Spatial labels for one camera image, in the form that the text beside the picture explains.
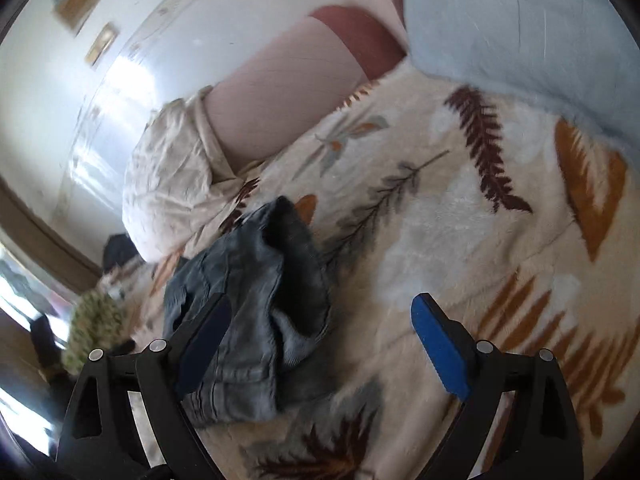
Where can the white leaf-print pillow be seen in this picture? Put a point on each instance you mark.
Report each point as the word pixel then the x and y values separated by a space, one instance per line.
pixel 170 175

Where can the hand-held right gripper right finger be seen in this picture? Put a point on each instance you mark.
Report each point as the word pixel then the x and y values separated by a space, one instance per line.
pixel 440 350

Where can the dark grey cloth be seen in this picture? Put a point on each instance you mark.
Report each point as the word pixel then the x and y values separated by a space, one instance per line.
pixel 46 337

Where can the light blue pillow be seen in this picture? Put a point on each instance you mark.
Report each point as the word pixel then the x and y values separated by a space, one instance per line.
pixel 525 30

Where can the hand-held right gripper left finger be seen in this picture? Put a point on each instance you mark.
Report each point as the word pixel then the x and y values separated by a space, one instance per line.
pixel 200 350

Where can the grey washed denim pants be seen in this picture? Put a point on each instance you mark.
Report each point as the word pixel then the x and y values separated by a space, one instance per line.
pixel 260 280

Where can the pink bolster cushion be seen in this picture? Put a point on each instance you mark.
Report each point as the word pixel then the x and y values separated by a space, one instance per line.
pixel 290 85

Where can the leaf-print cream blanket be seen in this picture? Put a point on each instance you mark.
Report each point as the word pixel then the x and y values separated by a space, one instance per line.
pixel 450 220

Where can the green patterned quilt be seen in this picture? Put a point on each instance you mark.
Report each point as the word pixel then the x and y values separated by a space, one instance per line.
pixel 95 320

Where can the stained glass door panel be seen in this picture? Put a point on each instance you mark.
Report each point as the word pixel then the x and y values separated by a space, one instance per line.
pixel 30 290

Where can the cream light switch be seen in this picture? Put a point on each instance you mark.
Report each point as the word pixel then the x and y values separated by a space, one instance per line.
pixel 95 54
pixel 108 34

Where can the black cloth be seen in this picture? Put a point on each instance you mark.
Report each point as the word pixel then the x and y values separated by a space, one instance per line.
pixel 120 252

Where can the brown wooden door frame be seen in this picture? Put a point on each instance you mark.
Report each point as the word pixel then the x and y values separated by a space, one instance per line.
pixel 45 232

